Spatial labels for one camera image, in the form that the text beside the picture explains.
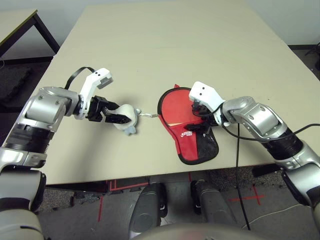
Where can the grey robot right leg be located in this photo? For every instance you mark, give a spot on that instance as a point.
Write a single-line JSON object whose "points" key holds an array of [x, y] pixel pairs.
{"points": [[212, 205]]}

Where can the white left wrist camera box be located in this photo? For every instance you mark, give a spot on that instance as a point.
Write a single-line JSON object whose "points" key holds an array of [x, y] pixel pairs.
{"points": [[93, 80]]}

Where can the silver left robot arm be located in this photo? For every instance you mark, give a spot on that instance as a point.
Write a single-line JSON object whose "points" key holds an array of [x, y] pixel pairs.
{"points": [[32, 120]]}

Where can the grey robot left leg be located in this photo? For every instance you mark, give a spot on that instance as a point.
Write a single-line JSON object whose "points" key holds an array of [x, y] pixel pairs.
{"points": [[147, 210]]}

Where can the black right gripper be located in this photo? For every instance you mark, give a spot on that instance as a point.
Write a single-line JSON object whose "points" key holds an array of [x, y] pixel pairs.
{"points": [[209, 117]]}

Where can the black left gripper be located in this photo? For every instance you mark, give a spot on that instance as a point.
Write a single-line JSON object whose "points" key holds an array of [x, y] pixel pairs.
{"points": [[96, 110]]}

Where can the beige side table black frame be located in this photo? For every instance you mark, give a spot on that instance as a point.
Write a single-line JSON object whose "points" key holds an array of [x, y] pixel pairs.
{"points": [[17, 27]]}

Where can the red black paddle case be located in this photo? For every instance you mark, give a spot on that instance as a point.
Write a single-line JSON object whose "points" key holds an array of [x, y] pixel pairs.
{"points": [[190, 147]]}

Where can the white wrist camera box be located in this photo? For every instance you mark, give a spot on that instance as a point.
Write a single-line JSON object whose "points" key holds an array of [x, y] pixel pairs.
{"points": [[205, 93], [93, 80]]}

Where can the black foam floor mat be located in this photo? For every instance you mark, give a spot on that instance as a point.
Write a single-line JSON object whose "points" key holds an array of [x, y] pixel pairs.
{"points": [[13, 85]]}

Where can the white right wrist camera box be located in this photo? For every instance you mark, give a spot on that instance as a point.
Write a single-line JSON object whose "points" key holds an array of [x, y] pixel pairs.
{"points": [[205, 93]]}

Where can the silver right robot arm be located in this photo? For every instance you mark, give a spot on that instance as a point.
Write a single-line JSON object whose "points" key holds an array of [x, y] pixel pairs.
{"points": [[265, 122]]}

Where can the grey robot torso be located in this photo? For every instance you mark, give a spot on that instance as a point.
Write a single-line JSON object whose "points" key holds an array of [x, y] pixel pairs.
{"points": [[190, 232]]}

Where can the grey robot leg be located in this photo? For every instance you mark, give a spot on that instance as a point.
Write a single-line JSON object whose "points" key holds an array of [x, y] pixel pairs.
{"points": [[147, 210], [212, 205]]}

